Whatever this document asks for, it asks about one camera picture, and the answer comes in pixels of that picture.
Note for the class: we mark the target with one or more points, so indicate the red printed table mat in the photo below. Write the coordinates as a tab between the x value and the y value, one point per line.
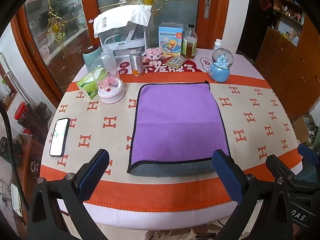
160	68

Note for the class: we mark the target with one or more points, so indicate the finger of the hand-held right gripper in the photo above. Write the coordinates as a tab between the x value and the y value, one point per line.
308	155
280	167

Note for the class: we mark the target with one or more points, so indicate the green tissue pack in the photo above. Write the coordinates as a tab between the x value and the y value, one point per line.
86	85

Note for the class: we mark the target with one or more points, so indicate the red lidded jar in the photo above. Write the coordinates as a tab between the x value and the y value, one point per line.
21	113

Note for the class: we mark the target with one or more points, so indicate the white countertop appliance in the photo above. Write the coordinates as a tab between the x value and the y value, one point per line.
125	41

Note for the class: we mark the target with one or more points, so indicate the wooden cabinet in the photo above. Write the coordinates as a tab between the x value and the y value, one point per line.
282	75

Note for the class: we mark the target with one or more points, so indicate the glass bottle with amber liquid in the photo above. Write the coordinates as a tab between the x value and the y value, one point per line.
189	47

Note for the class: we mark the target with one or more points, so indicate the pink block figurine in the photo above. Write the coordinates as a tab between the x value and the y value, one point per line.
155	54

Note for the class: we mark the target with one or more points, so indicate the dark speckled bag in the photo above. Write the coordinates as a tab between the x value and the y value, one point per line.
35	125

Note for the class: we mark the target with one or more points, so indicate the black smartphone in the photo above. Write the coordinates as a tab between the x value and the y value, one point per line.
59	137

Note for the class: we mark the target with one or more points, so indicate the blue box with duck print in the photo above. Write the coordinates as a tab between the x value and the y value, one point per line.
170	40

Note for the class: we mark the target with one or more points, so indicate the blue castle snow globe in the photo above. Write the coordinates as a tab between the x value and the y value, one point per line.
220	70

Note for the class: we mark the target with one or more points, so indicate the beige fringed mop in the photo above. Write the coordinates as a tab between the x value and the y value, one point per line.
172	235

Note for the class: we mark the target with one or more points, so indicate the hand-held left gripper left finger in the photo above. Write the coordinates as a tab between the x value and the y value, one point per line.
95	172

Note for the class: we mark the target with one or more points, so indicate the white pill bottle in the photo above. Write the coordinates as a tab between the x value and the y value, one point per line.
217	45

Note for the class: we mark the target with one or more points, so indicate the orange and beige patterned blanket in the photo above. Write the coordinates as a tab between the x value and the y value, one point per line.
250	140

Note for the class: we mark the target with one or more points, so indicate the cardboard box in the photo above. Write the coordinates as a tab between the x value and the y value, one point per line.
300	130

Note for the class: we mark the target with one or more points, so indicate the blister pill pack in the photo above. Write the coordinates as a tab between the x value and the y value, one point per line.
175	61

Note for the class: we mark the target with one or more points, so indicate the wooden framed glass door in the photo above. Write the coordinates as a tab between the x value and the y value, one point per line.
175	10
57	55

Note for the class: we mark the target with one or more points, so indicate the teal insulated cup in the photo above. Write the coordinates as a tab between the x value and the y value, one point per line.
91	60

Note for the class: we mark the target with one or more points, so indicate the purple towel with grey back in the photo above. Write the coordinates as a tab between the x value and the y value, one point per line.
175	120

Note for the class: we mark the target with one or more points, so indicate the clear plastic bottle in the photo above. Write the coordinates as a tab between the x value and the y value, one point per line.
107	51

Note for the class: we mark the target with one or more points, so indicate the wooden wall shelf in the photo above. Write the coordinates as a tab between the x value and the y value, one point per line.
287	12

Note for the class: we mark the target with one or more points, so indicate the glass dome with pink flowers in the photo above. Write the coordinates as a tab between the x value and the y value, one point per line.
107	80

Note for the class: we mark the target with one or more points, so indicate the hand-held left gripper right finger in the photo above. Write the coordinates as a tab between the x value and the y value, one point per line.
226	176

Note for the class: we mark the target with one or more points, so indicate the white fabric bag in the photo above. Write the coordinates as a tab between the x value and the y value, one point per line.
125	15

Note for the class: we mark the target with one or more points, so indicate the silver and orange can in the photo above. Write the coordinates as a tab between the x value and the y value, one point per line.
136	62

